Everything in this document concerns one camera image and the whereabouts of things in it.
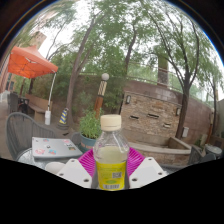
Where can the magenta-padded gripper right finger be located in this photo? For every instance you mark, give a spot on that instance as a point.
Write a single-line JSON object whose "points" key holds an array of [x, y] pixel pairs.
{"points": [[146, 171]]}

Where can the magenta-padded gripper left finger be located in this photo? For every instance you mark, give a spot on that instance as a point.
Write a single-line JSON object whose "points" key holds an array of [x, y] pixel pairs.
{"points": [[75, 173]]}

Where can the clear bottle with yellow label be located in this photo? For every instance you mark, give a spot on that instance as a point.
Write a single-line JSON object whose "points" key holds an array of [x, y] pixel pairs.
{"points": [[111, 166]]}

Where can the white mug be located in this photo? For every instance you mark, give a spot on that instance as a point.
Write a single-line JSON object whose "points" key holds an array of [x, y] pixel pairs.
{"points": [[53, 166]]}

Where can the grey laptop with stickers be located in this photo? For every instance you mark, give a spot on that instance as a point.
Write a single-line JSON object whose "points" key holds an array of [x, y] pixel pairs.
{"points": [[55, 146]]}

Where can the grey wicker chair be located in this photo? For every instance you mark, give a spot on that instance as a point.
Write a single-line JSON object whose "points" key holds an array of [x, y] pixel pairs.
{"points": [[20, 131], [76, 138]]}

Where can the green plant in blue pot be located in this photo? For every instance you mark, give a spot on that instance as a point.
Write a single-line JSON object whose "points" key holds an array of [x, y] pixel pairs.
{"points": [[90, 128]]}

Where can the blue yellow striped cone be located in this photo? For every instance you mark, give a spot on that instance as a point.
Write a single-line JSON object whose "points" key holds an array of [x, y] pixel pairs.
{"points": [[63, 119]]}

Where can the white canopy base weight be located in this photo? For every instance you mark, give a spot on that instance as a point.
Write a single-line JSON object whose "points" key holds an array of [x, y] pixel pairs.
{"points": [[47, 118]]}

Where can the black bar table and stools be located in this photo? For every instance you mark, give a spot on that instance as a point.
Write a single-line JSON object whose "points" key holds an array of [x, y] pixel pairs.
{"points": [[213, 150]]}

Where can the group of dark patio chairs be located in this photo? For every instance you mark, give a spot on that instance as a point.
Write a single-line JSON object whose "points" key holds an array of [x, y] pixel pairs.
{"points": [[16, 103]]}

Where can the orange canopy tent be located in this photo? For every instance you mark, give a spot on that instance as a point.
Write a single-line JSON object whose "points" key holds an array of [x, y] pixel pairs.
{"points": [[28, 63]]}

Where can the grey wall box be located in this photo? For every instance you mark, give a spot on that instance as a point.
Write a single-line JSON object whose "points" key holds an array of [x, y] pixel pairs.
{"points": [[185, 132]]}

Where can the black wall lamp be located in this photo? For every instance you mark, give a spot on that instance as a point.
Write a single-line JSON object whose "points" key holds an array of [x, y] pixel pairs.
{"points": [[178, 111], [128, 99]]}

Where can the globe lamp post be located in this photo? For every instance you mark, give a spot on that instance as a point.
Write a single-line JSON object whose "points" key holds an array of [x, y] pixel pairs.
{"points": [[101, 95]]}

